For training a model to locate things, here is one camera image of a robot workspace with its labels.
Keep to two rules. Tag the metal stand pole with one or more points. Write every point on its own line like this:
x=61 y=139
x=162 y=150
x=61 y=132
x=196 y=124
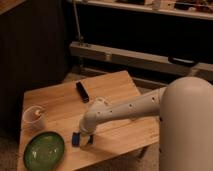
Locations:
x=79 y=35

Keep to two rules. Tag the long grey case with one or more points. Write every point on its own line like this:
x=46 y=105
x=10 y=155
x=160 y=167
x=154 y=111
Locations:
x=139 y=60

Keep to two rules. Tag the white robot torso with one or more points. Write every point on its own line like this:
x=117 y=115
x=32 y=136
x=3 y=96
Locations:
x=186 y=126

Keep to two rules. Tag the black remote control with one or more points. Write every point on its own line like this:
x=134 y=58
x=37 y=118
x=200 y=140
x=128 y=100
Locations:
x=82 y=92

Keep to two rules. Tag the upper shelf board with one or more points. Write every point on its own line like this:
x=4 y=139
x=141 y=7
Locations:
x=142 y=8

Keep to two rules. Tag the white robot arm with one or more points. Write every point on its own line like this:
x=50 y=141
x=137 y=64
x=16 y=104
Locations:
x=101 y=111

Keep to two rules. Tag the black case handle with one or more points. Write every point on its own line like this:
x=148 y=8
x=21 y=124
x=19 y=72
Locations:
x=182 y=62

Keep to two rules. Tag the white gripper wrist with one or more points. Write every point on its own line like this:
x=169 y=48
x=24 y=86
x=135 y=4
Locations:
x=86 y=129

